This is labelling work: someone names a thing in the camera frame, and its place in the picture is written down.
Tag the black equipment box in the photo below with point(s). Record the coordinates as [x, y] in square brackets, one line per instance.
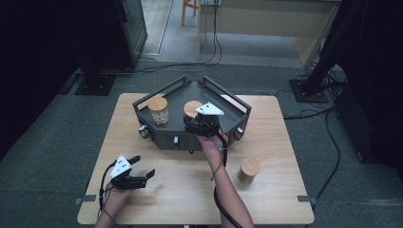
[358, 126]

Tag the black stand with square base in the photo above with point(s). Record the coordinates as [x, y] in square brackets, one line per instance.
[309, 91]
[95, 85]

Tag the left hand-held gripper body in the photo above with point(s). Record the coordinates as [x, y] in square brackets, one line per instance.
[121, 167]

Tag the dark glass-door cabinet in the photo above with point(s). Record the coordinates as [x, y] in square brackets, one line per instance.
[134, 31]

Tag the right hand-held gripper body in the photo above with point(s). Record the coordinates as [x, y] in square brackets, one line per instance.
[209, 109]

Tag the light wooden desk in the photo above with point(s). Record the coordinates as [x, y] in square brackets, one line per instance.
[269, 22]

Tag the person's right hand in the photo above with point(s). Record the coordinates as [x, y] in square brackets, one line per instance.
[210, 145]

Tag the black corner shelf rack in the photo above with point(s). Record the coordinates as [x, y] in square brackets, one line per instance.
[190, 126]

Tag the grey table bracket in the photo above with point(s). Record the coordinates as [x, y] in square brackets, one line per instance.
[305, 199]
[85, 199]

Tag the glass jar with pale nuts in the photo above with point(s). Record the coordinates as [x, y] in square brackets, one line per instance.
[158, 109]

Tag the glass jar with brown contents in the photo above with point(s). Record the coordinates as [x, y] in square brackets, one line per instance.
[249, 167]

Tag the person's left hand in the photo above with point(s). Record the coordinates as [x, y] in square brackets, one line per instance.
[115, 201]

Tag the glass jar with green contents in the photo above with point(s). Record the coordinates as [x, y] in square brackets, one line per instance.
[191, 107]

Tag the wooden stool with orange bar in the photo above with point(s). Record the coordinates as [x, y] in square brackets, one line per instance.
[189, 4]

